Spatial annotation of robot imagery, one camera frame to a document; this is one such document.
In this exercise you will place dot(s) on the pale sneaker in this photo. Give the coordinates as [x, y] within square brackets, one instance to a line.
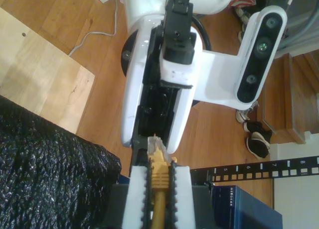
[241, 15]
[243, 33]

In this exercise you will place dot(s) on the blue network switch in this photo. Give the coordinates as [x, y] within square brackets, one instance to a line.
[244, 209]

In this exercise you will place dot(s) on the gripper camera bar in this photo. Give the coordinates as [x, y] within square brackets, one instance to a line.
[261, 52]

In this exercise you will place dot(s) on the dark shoe white sole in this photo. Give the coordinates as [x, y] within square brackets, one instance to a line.
[256, 128]
[259, 147]

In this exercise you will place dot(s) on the black bubble wrap mat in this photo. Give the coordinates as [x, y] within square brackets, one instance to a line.
[49, 176]

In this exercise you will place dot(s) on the wooden stair step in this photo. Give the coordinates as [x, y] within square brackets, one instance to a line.
[299, 102]

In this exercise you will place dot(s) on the black perforated rack post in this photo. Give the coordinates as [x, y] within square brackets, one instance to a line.
[249, 174]

